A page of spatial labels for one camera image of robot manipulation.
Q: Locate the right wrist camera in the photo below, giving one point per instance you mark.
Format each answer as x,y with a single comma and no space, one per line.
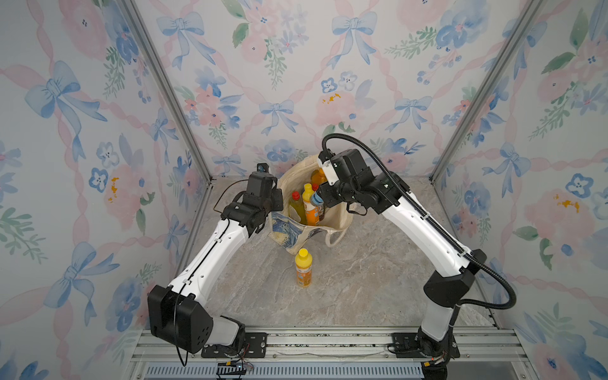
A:
329,171

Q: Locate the orange bottle yellow cap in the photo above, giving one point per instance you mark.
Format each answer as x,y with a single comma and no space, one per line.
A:
303,263
311,209

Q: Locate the cream canvas shopping bag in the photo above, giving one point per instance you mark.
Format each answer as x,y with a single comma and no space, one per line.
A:
291,234

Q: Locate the small blue bottle front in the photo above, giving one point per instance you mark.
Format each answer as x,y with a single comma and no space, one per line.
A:
318,202

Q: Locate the aluminium corner post right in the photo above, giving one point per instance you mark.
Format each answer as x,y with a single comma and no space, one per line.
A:
508,50

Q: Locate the aluminium corner post left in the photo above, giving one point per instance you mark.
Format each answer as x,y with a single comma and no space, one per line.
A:
136,23

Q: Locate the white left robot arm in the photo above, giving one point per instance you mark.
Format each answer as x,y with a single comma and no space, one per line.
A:
177,312

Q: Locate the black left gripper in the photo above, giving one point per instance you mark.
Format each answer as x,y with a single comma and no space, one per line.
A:
277,195

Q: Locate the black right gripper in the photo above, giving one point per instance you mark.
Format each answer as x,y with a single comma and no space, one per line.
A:
326,191

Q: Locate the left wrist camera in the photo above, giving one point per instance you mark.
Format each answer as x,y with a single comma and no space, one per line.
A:
259,183

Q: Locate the orange pump soap bottle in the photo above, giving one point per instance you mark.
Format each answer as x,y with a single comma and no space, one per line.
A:
318,177

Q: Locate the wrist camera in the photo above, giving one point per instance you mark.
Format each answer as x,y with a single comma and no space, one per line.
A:
329,171
259,183

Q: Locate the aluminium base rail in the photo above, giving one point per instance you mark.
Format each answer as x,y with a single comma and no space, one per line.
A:
480,352

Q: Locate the aluminium corner post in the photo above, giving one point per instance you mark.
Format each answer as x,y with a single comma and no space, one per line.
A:
508,50
136,23

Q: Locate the green soap bottle red cap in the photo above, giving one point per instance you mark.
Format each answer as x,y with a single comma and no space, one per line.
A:
296,208

